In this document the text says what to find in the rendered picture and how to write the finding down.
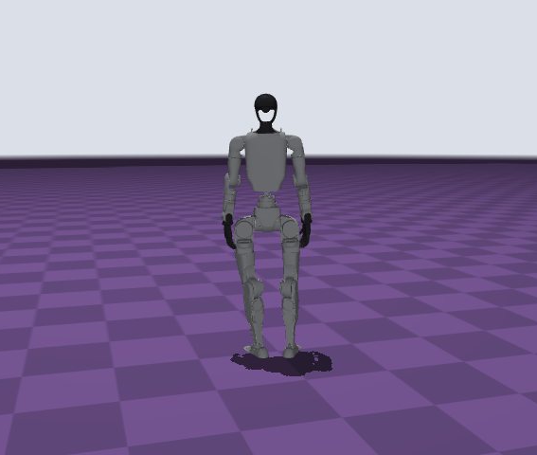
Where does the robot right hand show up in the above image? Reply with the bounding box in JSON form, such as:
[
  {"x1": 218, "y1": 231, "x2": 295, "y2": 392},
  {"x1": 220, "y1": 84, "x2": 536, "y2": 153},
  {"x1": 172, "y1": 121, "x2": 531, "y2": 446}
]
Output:
[{"x1": 299, "y1": 213, "x2": 312, "y2": 247}]

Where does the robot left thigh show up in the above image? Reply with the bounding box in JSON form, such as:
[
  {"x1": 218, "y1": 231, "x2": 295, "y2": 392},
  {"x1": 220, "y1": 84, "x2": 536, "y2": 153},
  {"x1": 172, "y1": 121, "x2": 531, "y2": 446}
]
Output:
[{"x1": 234, "y1": 215, "x2": 264, "y2": 298}]

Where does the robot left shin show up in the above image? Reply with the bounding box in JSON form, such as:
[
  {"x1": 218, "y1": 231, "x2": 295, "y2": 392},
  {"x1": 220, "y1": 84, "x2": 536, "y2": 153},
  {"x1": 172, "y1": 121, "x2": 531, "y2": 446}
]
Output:
[{"x1": 243, "y1": 282, "x2": 263, "y2": 349}]

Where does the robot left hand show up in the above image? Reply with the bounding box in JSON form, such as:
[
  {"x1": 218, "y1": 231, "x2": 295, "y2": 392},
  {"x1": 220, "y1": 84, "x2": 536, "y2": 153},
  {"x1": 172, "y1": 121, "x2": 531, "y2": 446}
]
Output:
[{"x1": 222, "y1": 213, "x2": 236, "y2": 249}]

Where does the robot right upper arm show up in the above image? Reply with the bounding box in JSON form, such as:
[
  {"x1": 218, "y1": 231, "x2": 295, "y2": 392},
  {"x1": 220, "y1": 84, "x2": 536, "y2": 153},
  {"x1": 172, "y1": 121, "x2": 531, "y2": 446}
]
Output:
[{"x1": 285, "y1": 135, "x2": 307, "y2": 187}]

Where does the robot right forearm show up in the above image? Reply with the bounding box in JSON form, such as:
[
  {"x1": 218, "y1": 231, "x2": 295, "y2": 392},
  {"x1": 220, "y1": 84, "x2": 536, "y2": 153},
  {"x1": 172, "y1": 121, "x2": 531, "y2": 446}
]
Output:
[{"x1": 296, "y1": 174, "x2": 313, "y2": 220}]

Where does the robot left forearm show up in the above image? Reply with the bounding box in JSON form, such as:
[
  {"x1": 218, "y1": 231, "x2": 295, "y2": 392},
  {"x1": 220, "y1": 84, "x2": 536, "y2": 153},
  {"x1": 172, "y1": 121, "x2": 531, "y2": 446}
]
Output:
[{"x1": 222, "y1": 173, "x2": 237, "y2": 221}]

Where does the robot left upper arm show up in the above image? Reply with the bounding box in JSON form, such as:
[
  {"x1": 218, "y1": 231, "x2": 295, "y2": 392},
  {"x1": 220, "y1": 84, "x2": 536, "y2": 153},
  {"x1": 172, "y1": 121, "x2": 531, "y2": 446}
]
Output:
[{"x1": 227, "y1": 135, "x2": 246, "y2": 187}]

